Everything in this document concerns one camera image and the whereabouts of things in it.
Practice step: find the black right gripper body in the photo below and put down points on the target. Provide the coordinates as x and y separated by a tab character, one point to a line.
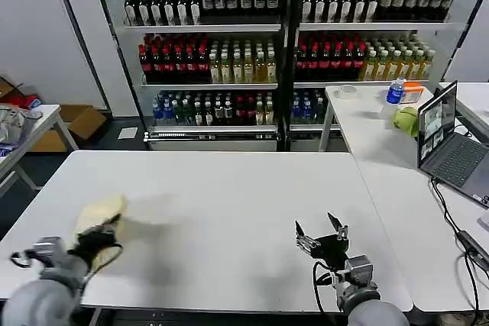
330	251

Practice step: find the clear round tape roll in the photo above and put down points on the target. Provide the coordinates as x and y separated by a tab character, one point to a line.
345	91

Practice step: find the orange box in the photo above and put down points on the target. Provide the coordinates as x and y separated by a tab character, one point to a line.
412	93

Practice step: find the shelf rack with drink bottles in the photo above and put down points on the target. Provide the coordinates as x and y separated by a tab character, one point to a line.
214	66

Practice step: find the red packet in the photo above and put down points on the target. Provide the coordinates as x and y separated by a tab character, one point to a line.
30	101

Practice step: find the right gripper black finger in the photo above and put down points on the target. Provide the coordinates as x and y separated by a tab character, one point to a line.
339	228
305	242

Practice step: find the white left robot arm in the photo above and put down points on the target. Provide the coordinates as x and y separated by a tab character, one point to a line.
34	299

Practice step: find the white laptop table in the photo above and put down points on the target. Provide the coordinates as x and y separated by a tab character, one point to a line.
405	226

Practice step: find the white cluttered table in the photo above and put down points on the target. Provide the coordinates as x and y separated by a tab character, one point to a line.
42	120

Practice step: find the white paper sheet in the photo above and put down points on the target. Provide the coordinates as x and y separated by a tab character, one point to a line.
127	133

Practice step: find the black frame pole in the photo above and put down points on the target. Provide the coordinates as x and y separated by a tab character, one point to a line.
80	36
471	24
114	36

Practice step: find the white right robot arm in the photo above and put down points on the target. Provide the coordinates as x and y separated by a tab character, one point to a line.
376	314

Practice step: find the clear plastic bag pile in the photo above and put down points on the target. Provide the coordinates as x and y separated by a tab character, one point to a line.
13	123

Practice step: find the brown cardboard box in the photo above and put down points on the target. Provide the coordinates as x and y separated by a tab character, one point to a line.
76	123

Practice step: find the dark grey open laptop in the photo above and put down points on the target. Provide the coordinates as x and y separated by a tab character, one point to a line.
447	150

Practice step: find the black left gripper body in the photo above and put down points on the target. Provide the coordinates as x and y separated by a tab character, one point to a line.
95	244

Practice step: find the white side table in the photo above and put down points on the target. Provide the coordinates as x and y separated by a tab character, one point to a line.
363	127

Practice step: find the clear bottle with blue label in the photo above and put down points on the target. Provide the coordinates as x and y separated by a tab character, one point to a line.
394	95

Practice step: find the black power adapter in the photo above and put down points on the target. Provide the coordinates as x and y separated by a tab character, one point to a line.
473	246

